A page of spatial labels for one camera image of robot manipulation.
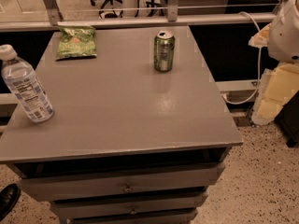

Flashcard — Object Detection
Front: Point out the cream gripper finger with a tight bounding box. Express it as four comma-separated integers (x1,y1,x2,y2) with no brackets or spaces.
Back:
251,63,299,125
249,23,271,48

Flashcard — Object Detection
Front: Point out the clear blue-label plastic bottle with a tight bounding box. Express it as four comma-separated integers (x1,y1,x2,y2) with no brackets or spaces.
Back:
0,44,53,123

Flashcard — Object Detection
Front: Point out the green soda can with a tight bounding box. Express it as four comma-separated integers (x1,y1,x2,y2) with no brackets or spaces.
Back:
154,30,176,72

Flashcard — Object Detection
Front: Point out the grey drawer cabinet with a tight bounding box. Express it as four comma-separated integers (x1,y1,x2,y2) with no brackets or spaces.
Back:
0,26,242,224

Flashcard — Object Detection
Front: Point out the green chip bag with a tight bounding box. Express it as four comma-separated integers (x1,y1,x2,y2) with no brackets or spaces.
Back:
56,25,96,60

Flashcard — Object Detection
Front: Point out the black shoe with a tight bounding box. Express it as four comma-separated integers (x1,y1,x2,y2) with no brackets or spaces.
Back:
0,183,21,221

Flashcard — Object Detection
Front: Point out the white cable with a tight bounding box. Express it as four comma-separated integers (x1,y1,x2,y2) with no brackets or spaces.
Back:
221,10,263,105

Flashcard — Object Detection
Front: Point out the metal railing frame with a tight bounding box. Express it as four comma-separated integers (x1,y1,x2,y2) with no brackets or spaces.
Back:
0,0,287,32

